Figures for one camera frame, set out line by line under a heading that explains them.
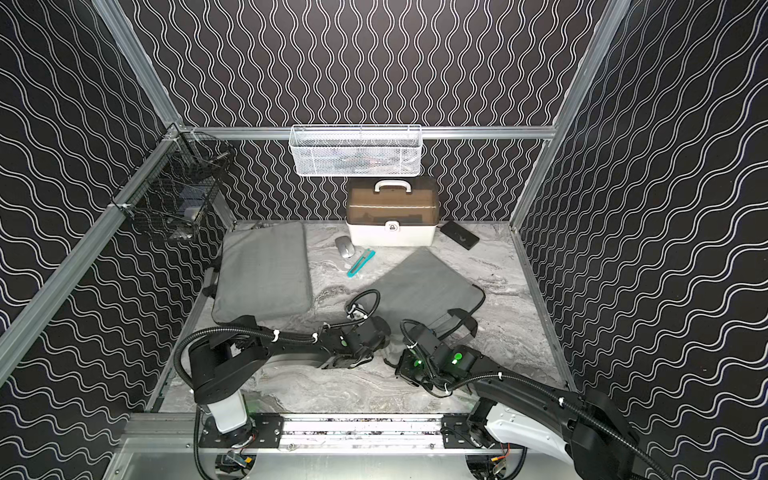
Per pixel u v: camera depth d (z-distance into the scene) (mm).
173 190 925
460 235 1136
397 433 764
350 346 667
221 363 462
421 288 983
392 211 1033
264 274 1039
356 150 1255
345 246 1107
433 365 606
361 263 1079
